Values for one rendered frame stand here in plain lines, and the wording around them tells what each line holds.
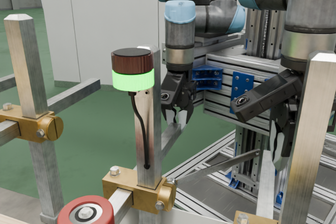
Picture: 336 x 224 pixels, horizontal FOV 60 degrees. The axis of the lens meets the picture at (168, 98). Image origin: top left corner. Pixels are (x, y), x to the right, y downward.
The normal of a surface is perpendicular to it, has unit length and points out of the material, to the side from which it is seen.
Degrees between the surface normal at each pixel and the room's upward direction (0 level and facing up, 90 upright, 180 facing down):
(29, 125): 90
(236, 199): 0
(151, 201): 90
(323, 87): 90
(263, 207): 0
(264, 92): 33
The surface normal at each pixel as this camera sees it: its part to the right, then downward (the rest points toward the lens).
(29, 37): 0.94, 0.13
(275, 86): -0.54, -0.76
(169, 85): -0.13, -0.66
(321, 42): -0.05, 0.36
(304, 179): -0.35, 0.35
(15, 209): 0.00, -0.93
